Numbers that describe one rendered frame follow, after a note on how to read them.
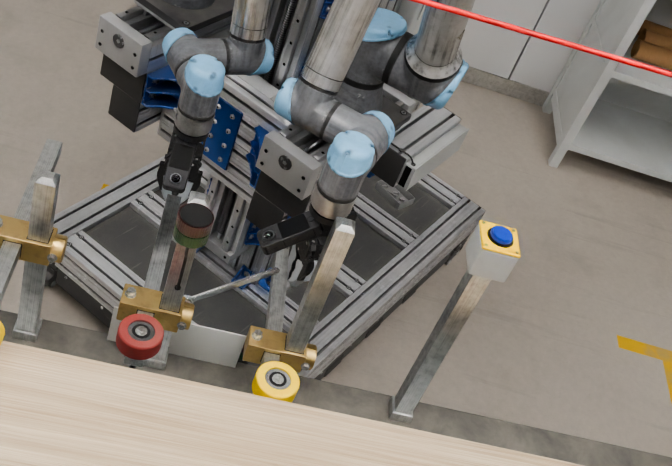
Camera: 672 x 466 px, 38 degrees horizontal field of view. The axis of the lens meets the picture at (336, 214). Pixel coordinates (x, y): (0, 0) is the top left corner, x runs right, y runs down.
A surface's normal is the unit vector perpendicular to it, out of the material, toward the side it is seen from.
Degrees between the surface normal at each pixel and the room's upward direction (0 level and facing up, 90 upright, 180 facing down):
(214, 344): 90
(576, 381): 0
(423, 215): 0
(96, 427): 0
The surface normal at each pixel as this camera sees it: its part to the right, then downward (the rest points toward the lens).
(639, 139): 0.29, -0.71
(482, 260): -0.04, 0.66
